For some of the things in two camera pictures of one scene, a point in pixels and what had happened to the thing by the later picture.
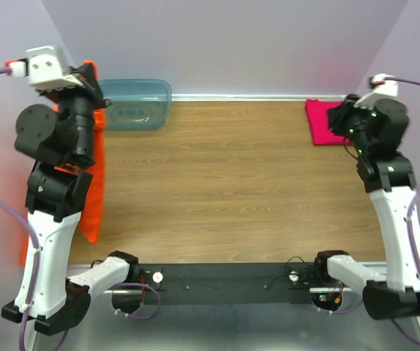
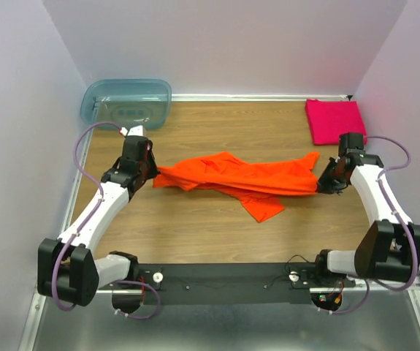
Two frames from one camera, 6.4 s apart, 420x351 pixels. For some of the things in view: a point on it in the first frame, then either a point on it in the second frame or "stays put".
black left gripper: x=82 y=74 → x=154 y=170
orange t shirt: x=91 y=215 → x=258 y=185
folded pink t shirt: x=318 y=123 stays put
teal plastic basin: x=136 y=104 stays put
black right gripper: x=337 y=116 → x=324 y=185
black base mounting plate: x=225 y=284 stays put
